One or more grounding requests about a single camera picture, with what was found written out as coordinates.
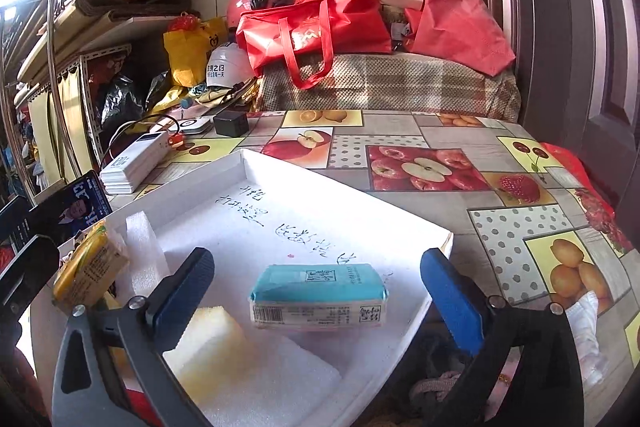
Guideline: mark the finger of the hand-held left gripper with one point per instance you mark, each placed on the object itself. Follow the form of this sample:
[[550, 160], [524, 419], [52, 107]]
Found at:
[[27, 269]]

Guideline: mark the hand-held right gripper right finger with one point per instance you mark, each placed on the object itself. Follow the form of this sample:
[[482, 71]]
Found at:
[[450, 299]]

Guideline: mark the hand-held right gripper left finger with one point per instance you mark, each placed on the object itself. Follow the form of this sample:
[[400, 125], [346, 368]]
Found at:
[[180, 302]]

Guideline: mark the yellow sponge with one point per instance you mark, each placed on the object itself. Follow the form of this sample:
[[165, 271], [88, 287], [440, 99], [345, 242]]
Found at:
[[210, 347]]

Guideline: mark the yellow snack packet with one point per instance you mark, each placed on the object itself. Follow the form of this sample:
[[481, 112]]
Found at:
[[90, 267]]

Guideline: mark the white foam block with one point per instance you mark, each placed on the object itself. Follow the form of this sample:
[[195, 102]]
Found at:
[[145, 247]]

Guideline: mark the white foam piece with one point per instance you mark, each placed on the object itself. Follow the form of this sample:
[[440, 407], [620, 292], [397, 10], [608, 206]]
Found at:
[[270, 382]]

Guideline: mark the teal tissue packet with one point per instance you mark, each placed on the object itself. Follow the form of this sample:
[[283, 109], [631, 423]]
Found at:
[[320, 289]]

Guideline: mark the white foam tray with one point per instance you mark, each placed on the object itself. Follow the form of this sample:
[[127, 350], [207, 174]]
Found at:
[[325, 217]]

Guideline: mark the black smartphone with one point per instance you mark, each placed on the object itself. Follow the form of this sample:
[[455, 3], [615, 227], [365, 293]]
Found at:
[[75, 209]]

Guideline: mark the grey pink knotted scrunchie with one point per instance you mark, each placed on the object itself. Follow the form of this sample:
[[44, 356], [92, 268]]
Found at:
[[435, 387]]

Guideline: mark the white knitted cloth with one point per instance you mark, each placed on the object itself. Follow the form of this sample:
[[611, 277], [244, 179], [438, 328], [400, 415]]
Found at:
[[585, 327]]

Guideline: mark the white power bank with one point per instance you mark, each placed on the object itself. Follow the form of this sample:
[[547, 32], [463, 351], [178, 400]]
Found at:
[[132, 162]]

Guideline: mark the yellow curtain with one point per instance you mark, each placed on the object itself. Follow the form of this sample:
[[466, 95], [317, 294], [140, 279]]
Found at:
[[70, 122]]

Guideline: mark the fruit print tablecloth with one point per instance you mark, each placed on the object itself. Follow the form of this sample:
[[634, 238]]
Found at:
[[450, 142]]

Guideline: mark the red plastic bag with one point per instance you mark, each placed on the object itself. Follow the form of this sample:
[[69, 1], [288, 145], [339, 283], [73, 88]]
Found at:
[[570, 162]]

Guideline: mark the metal shelf rack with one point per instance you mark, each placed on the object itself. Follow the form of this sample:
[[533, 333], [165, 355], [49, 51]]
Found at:
[[90, 97]]

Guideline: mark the small black box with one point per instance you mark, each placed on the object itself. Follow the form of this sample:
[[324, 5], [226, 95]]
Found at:
[[231, 123]]

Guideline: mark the black plastic bag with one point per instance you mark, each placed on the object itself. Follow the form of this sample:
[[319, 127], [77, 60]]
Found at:
[[117, 102]]

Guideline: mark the plaid blanket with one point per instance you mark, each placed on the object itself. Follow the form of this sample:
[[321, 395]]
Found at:
[[390, 82]]

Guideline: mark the white helmet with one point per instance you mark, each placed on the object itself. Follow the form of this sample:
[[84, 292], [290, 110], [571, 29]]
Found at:
[[227, 67]]

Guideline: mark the yellow bag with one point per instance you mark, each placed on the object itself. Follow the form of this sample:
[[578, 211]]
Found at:
[[187, 52]]

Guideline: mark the brown door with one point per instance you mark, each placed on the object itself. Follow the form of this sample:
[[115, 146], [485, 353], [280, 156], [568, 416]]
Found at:
[[575, 57]]

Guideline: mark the small red bag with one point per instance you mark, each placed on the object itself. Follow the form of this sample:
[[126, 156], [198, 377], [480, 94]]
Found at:
[[184, 23]]

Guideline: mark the pink-red non-woven bag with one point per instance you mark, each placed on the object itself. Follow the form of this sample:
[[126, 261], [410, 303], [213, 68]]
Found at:
[[450, 17]]

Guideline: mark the red tote bag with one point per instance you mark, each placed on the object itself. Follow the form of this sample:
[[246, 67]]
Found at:
[[340, 24]]

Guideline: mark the pink helmet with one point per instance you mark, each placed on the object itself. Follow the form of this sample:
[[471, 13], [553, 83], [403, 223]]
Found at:
[[245, 2]]

